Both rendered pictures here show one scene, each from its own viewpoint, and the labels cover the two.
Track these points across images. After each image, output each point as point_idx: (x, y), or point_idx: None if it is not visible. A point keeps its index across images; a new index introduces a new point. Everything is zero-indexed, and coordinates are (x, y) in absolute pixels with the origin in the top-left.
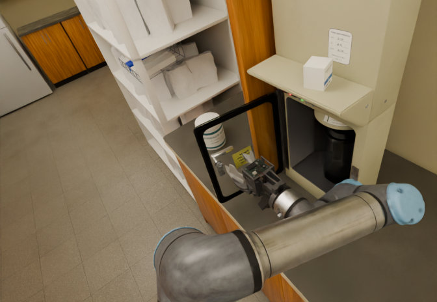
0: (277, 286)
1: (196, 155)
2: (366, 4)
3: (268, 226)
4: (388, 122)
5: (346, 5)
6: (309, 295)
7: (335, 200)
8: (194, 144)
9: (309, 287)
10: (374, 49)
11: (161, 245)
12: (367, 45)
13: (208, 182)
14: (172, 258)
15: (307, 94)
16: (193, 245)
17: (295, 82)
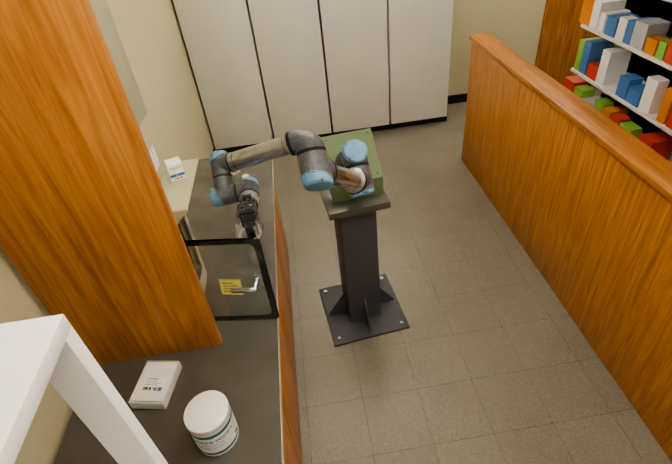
0: (283, 339)
1: (257, 423)
2: (147, 124)
3: (274, 144)
4: None
5: (145, 132)
6: (271, 252)
7: (230, 185)
8: (245, 452)
9: (268, 255)
10: (157, 142)
11: (321, 163)
12: (156, 144)
13: (272, 367)
14: (314, 137)
15: (192, 172)
16: (304, 135)
17: (183, 182)
